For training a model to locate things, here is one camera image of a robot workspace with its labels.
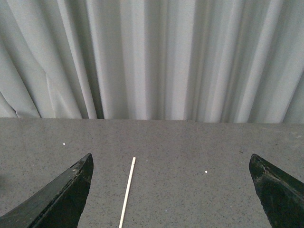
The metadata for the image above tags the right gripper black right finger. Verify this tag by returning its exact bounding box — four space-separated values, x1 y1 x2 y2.
249 154 304 228

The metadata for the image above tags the grey curtain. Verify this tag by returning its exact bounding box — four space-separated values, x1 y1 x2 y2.
0 0 304 124

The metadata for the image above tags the white chopstick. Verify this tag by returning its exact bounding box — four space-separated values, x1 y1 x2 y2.
119 157 136 228

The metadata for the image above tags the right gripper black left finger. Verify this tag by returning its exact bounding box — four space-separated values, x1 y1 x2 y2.
0 153 94 228

